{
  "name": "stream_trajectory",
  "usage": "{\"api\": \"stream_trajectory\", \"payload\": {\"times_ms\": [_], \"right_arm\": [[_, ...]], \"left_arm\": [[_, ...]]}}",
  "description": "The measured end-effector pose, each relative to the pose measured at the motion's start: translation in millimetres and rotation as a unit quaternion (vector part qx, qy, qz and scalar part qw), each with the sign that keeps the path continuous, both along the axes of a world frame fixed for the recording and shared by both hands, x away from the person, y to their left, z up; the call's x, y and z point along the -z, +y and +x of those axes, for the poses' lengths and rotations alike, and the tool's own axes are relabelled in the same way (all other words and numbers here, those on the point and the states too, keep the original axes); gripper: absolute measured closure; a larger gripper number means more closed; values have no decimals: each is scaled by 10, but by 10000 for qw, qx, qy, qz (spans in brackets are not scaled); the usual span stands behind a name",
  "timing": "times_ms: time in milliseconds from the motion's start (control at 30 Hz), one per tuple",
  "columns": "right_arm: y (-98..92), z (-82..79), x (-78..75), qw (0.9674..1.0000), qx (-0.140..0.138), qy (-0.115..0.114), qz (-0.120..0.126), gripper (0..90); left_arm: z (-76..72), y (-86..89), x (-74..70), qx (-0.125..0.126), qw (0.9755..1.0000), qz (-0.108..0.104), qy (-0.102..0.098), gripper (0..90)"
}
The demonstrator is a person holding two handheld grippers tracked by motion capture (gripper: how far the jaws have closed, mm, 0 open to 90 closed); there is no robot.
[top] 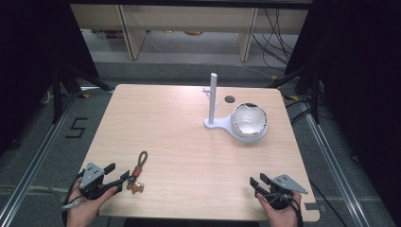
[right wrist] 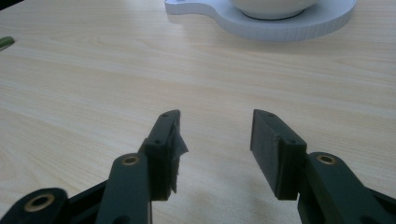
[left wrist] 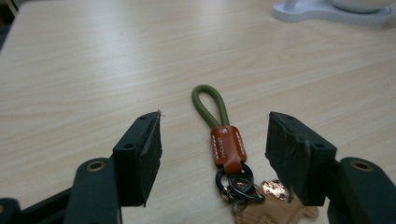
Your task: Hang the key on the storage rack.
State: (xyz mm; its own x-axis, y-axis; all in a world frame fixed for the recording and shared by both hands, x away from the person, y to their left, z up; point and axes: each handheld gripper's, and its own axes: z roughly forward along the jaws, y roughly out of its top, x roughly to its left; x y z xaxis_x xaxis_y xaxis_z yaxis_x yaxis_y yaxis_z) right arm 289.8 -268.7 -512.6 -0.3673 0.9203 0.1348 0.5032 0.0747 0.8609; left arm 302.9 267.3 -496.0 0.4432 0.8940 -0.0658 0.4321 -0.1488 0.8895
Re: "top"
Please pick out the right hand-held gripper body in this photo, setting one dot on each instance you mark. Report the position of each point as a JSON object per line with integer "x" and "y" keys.
{"x": 283, "y": 184}

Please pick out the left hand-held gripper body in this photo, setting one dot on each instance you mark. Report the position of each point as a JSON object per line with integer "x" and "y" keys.
{"x": 91, "y": 176}

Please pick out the person's right hand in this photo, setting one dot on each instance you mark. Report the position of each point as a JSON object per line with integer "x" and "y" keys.
{"x": 283, "y": 217}

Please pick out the person's left hand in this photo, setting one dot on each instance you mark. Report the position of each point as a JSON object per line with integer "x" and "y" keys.
{"x": 83, "y": 211}

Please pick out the grey tape strip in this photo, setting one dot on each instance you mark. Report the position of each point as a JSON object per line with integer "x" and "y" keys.
{"x": 315, "y": 206}

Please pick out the white bowl silver rim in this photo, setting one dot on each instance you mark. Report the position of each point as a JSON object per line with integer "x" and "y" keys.
{"x": 249, "y": 121}

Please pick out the black metal stand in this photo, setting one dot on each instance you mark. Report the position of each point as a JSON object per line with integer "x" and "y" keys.
{"x": 315, "y": 94}
{"x": 57, "y": 94}

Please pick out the white stand with pole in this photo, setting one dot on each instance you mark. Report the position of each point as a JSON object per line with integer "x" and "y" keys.
{"x": 212, "y": 101}

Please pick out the black curtain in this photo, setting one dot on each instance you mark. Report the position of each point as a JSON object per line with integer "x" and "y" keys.
{"x": 28, "y": 63}
{"x": 362, "y": 78}

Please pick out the aluminium floor rail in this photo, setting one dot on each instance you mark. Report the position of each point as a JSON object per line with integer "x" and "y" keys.
{"x": 38, "y": 157}
{"x": 337, "y": 167}

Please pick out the light wooden desk frame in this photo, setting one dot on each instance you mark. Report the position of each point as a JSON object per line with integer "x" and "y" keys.
{"x": 132, "y": 31}

